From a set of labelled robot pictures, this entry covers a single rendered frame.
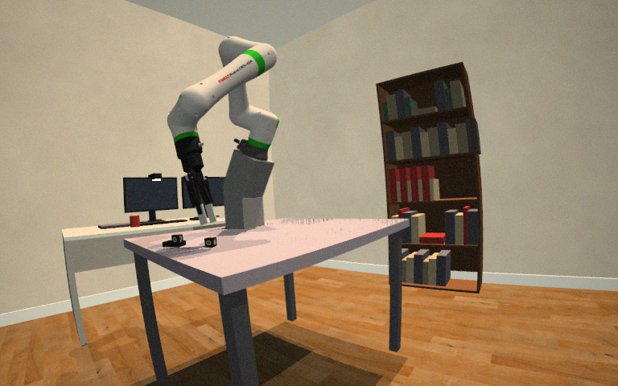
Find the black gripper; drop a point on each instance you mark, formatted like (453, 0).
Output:
(192, 164)

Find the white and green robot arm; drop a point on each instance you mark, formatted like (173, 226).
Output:
(245, 61)

